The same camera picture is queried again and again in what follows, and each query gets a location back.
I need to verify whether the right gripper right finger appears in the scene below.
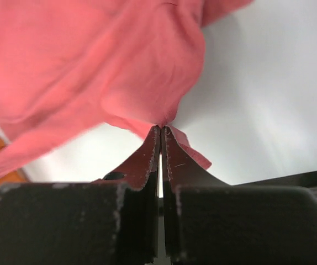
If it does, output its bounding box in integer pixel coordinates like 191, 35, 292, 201
161, 126, 317, 264

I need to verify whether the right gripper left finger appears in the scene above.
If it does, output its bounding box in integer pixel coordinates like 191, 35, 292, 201
0, 126, 160, 264

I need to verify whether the red t shirt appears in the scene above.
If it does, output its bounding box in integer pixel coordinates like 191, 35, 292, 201
0, 1, 248, 177

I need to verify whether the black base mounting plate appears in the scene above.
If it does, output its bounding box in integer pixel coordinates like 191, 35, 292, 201
239, 171, 317, 197

